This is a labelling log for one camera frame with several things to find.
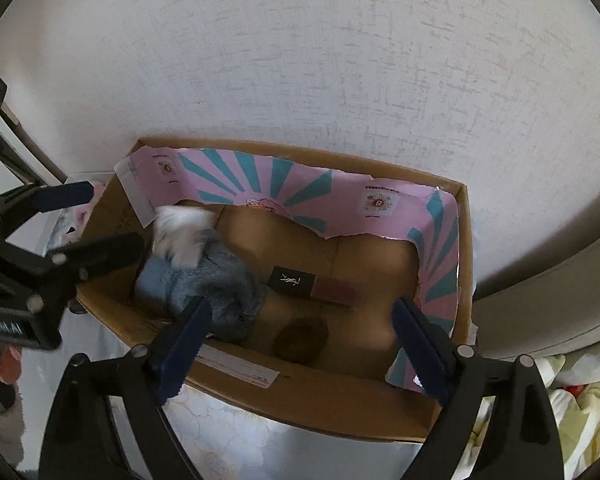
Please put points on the white floral lined tray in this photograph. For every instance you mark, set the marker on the white floral lined tray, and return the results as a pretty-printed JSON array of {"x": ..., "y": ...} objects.
[{"x": 244, "y": 414}]

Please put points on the grey knitted hat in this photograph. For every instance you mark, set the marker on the grey knitted hat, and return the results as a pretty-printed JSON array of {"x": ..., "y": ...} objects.
[{"x": 235, "y": 295}]

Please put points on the black red lipstick box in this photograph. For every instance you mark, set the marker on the black red lipstick box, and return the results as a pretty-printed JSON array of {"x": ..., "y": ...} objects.
[{"x": 309, "y": 286}]

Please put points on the panda sock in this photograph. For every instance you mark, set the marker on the panda sock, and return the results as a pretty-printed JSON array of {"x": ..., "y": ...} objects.
[{"x": 180, "y": 234}]

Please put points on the yellow floral bedding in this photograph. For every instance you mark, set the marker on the yellow floral bedding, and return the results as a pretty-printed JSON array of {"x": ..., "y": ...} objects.
[{"x": 577, "y": 415}]

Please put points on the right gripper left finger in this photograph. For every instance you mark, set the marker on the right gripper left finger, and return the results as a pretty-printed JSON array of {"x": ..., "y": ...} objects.
[{"x": 81, "y": 439}]

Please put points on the person's left hand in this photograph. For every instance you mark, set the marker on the person's left hand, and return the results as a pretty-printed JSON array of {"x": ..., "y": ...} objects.
[{"x": 10, "y": 365}]

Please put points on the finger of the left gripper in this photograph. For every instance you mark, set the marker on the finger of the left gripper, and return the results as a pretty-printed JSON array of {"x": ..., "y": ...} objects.
[
  {"x": 79, "y": 262},
  {"x": 19, "y": 205}
]

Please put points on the pink lined cardboard box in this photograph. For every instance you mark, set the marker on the pink lined cardboard box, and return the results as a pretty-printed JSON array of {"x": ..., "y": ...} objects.
[{"x": 332, "y": 195}]

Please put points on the white door frame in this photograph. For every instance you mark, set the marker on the white door frame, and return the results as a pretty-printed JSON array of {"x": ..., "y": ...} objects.
[{"x": 22, "y": 156}]

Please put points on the brown scrunchie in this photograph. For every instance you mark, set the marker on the brown scrunchie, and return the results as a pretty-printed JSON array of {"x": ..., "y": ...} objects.
[{"x": 301, "y": 341}]

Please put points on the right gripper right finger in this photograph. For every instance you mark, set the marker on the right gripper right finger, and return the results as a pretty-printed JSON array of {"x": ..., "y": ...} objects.
[{"x": 522, "y": 440}]

